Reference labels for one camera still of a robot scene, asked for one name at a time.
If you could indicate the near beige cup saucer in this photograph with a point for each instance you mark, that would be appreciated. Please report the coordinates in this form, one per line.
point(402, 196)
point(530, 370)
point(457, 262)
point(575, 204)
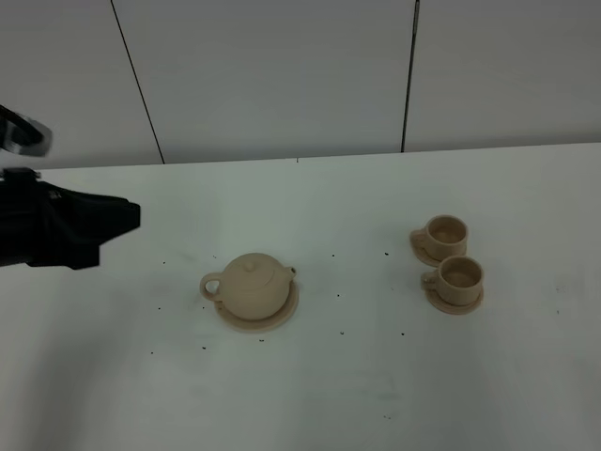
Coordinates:
point(454, 301)

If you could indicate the beige teacup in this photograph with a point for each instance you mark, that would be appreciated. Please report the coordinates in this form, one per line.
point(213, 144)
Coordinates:
point(442, 236)
point(455, 272)

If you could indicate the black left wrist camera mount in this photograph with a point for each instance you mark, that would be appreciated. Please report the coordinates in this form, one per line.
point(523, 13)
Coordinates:
point(24, 136)

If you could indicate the beige ceramic teapot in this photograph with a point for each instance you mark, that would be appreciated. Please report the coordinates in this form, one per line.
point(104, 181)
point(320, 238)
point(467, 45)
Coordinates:
point(251, 287)

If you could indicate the far beige teacup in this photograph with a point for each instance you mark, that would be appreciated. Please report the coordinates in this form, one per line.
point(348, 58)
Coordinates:
point(442, 236)

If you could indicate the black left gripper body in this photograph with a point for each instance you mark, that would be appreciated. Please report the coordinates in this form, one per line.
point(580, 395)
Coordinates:
point(23, 234)

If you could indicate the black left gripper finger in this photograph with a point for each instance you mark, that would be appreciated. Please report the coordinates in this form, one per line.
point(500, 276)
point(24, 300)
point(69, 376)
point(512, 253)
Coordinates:
point(72, 226)

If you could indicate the beige round teapot saucer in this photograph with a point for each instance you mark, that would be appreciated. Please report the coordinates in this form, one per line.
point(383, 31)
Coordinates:
point(262, 325)

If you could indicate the near beige teacup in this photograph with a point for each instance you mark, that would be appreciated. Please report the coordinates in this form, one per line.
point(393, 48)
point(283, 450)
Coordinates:
point(455, 272)

